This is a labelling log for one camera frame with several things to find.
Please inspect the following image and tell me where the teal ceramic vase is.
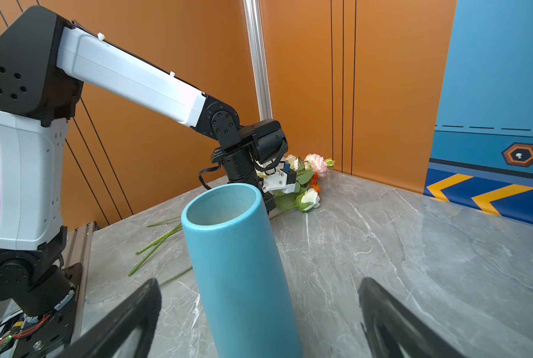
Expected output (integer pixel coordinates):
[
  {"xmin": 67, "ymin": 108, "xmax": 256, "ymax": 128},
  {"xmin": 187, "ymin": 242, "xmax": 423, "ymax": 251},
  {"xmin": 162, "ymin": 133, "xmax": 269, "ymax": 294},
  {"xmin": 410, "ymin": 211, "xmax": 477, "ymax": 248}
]
[{"xmin": 181, "ymin": 183, "xmax": 302, "ymax": 357}]

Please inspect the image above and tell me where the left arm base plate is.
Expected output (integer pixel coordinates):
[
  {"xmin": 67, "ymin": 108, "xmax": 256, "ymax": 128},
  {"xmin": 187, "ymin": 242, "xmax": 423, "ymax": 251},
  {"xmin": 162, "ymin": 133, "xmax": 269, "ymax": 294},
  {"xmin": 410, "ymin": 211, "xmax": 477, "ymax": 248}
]
[{"xmin": 0, "ymin": 263, "xmax": 83, "ymax": 357}]

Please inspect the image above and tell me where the aluminium front rail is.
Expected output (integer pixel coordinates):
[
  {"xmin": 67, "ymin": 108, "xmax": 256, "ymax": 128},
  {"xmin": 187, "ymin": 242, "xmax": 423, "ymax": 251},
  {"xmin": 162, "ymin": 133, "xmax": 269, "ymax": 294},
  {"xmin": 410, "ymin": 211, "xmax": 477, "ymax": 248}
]
[{"xmin": 0, "ymin": 221, "xmax": 101, "ymax": 358}]

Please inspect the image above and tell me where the white rose flower stem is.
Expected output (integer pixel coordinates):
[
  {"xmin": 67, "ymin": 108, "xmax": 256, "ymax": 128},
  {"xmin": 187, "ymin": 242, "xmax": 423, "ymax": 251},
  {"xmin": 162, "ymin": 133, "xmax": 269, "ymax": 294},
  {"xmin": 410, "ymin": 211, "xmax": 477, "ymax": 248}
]
[{"xmin": 127, "ymin": 216, "xmax": 183, "ymax": 277}]

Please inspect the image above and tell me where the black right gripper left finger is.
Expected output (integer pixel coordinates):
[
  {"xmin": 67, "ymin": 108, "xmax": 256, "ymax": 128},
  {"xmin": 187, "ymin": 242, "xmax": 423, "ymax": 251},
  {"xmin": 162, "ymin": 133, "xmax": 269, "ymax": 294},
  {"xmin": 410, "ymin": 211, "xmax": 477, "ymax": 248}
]
[{"xmin": 60, "ymin": 278, "xmax": 162, "ymax": 357}]

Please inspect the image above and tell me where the orange gerbera flower stem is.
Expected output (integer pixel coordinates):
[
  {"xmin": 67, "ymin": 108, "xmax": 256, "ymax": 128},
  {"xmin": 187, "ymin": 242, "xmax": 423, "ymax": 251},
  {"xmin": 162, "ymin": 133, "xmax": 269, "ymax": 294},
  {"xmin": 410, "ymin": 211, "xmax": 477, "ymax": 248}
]
[{"xmin": 158, "ymin": 172, "xmax": 322, "ymax": 287}]

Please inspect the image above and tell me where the green circuit board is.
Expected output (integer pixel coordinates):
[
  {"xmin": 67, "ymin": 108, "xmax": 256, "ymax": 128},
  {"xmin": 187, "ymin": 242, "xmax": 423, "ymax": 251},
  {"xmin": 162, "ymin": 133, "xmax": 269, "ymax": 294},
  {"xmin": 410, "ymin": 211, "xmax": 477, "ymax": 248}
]
[{"xmin": 0, "ymin": 321, "xmax": 24, "ymax": 355}]

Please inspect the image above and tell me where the aluminium corner post left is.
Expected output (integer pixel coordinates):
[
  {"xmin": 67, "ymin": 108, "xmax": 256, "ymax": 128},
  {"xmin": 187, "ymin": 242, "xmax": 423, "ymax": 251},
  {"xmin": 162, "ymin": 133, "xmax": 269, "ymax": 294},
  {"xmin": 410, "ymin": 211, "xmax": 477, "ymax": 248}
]
[{"xmin": 243, "ymin": 0, "xmax": 273, "ymax": 121}]

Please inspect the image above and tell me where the pink rose bud stem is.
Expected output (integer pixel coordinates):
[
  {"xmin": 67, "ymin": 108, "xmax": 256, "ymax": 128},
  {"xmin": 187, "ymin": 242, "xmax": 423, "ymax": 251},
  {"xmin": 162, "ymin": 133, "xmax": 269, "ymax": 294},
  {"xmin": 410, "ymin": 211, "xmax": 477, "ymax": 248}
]
[{"xmin": 262, "ymin": 154, "xmax": 335, "ymax": 204}]

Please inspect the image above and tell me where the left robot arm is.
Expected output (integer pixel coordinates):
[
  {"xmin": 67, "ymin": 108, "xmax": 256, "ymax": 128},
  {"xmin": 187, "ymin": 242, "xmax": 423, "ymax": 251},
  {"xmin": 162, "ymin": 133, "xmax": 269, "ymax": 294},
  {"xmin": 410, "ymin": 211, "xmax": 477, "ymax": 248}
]
[{"xmin": 43, "ymin": 1, "xmax": 260, "ymax": 229}]

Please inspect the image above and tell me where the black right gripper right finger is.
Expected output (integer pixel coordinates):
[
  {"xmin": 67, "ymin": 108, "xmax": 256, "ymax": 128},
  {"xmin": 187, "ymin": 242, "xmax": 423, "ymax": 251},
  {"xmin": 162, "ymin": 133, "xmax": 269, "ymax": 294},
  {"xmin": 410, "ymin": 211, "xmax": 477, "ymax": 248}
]
[{"xmin": 358, "ymin": 277, "xmax": 463, "ymax": 357}]

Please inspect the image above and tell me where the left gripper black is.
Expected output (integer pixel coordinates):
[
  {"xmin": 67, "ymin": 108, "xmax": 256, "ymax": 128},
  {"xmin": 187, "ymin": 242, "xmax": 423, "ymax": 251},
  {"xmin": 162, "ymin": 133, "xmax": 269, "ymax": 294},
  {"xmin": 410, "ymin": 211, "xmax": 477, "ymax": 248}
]
[{"xmin": 260, "ymin": 186, "xmax": 276, "ymax": 213}]

